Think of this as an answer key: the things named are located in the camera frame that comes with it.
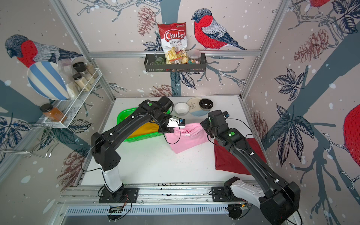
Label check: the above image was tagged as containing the yellow t-shirt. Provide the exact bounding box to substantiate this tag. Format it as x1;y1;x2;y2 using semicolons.
128;122;159;138

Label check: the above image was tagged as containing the pink t-shirt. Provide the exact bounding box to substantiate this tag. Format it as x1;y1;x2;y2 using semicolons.
165;123;208;154

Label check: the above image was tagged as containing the green plastic basket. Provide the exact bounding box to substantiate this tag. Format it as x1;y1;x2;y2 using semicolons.
117;108;162;143

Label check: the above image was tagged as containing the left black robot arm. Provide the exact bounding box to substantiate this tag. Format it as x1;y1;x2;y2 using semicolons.
91;96;173;194

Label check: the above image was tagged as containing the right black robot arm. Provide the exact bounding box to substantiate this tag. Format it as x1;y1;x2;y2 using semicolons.
201;110;301;225

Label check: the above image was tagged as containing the dark red folded t-shirt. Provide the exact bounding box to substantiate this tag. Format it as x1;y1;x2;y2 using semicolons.
214;138;267;175

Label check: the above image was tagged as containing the small white bowl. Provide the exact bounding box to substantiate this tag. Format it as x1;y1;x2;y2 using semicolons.
174;102;190;115

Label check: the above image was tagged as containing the black bowl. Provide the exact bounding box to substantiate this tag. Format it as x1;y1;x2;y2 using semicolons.
199;98;214;110

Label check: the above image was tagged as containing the beige and blue plate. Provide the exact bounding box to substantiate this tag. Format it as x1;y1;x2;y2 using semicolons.
187;97;210;117

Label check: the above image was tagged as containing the green glass jar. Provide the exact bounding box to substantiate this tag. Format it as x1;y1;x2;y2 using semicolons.
153;57;167;65

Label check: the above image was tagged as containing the clear lidded candy jar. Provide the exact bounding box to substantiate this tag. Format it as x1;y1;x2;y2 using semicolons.
187;49;202;64

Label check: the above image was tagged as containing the Chuba cassava chips bag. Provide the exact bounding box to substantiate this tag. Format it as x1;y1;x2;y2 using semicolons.
157;22;188;64

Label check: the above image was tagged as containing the black lid spice jar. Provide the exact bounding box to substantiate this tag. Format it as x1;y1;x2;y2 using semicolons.
72;73;91;92
73;62;95;84

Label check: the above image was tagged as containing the orange spice jar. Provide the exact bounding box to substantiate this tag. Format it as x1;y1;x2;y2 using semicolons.
40;103;67;123

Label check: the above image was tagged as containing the blue striped plate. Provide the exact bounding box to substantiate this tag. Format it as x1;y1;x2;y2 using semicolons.
27;61;69;100

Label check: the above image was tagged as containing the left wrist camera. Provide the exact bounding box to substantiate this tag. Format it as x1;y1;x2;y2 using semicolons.
167;117;186;128

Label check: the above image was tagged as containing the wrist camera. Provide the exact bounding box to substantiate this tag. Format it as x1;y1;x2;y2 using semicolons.
222;111;230;120
167;117;186;128

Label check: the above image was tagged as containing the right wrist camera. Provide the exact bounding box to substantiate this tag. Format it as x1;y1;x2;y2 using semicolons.
222;111;230;120

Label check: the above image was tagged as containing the black wall shelf basket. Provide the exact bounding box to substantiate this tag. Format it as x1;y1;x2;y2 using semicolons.
144;53;207;72

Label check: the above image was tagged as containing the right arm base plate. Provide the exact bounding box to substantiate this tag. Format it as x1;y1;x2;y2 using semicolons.
208;186;246;202

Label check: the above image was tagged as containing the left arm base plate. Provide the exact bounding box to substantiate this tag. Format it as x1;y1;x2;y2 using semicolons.
99;187;140;204

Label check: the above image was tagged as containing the white wire wall rack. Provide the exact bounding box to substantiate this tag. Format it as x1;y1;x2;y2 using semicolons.
40;68;103;128

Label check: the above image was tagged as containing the chrome wire hanger rack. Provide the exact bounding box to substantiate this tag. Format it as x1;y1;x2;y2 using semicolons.
1;121;60;160

